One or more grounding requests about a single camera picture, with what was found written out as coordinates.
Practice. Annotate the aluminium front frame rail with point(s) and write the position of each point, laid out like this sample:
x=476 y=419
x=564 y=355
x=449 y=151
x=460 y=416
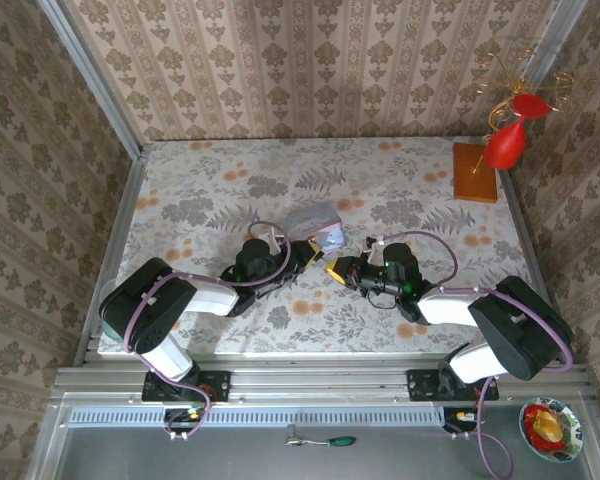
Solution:
x=320 y=382

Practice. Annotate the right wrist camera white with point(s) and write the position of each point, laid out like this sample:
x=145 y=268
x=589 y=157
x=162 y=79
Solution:
x=372 y=247

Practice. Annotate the orange wooden block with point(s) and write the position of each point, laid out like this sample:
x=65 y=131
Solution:
x=474 y=172

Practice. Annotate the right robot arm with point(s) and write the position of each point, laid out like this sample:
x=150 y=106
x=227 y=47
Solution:
x=510 y=330

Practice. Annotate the red toy food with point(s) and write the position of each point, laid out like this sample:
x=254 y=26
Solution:
x=532 y=430

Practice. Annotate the patterned ceramic bowl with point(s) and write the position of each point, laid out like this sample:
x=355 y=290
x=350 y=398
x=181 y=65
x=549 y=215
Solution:
x=575 y=430

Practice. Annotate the aluminium frame post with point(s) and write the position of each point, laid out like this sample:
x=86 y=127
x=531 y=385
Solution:
x=95 y=75
x=555 y=45

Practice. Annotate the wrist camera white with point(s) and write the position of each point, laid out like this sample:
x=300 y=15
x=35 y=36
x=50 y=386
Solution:
x=276 y=241
x=372 y=247

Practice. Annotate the pale blue tin box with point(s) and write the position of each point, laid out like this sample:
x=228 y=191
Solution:
x=312 y=222

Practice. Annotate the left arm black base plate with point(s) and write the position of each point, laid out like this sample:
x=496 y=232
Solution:
x=220 y=385

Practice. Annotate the black connector board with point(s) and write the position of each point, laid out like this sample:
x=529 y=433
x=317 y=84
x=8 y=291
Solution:
x=180 y=422
x=455 y=424

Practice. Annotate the floral tablecloth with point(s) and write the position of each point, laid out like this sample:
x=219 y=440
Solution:
x=290 y=175

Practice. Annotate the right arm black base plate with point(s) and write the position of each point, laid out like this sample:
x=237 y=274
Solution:
x=422 y=385

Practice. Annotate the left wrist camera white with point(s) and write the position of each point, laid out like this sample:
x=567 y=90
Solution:
x=276 y=241

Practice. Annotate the aluminium side rail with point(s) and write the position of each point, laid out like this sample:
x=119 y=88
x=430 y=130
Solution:
x=522 y=225
x=125 y=210

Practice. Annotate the red teardrop ornament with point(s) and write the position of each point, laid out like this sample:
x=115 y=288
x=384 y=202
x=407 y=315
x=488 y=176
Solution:
x=505 y=145

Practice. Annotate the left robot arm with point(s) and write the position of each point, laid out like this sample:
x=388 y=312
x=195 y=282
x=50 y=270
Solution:
x=150 y=310

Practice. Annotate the yellow toy food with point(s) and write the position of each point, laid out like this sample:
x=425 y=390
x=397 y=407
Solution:
x=547 y=425

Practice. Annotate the red disc ornament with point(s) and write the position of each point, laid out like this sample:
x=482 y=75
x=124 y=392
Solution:
x=529 y=106

